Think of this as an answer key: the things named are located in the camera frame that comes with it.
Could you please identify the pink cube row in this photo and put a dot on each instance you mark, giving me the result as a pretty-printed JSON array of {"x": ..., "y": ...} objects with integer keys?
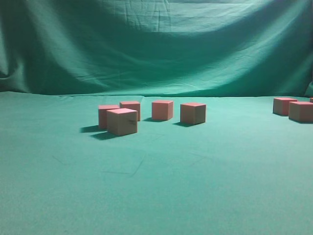
[{"x": 162, "y": 109}]

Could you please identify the pink wooden cube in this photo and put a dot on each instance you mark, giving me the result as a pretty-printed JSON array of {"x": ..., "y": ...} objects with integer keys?
[{"x": 193, "y": 113}]

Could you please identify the pink cube with mark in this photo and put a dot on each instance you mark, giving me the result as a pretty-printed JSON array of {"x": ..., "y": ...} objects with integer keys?
[{"x": 122, "y": 121}]

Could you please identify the green table cloth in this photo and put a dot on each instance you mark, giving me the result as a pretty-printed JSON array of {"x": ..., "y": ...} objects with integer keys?
[{"x": 245, "y": 171}]

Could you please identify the green backdrop cloth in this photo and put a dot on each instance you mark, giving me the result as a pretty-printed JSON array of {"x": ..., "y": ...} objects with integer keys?
[{"x": 157, "y": 47}]

